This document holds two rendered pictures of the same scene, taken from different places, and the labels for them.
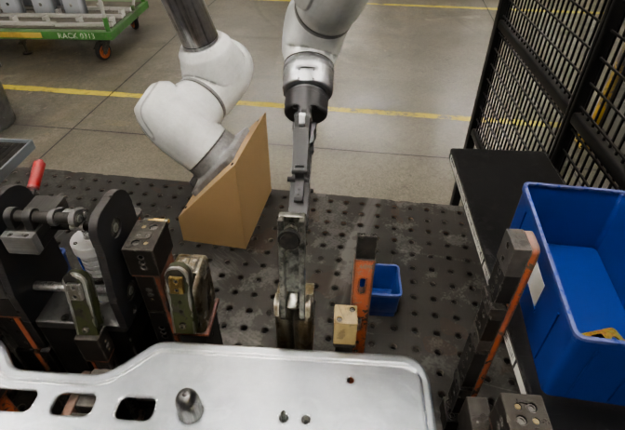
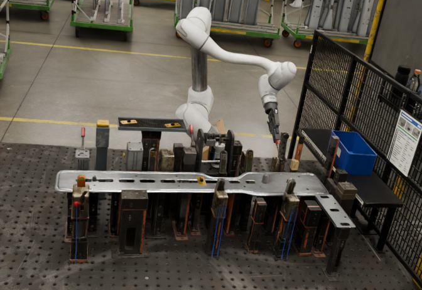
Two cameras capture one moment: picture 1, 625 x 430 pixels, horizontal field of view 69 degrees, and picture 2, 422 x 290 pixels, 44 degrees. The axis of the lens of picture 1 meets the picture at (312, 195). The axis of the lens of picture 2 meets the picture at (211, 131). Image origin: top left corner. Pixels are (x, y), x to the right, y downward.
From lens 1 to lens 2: 2.33 m
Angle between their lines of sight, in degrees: 22
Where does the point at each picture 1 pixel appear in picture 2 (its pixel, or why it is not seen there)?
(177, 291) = (250, 156)
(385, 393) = (308, 178)
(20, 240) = (212, 141)
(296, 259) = (284, 144)
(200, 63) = (202, 96)
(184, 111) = (200, 115)
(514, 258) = (334, 141)
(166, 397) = (257, 180)
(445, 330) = not seen: hidden behind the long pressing
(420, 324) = not seen: hidden behind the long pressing
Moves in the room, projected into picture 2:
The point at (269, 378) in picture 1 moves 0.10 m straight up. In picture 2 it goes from (279, 176) to (282, 160)
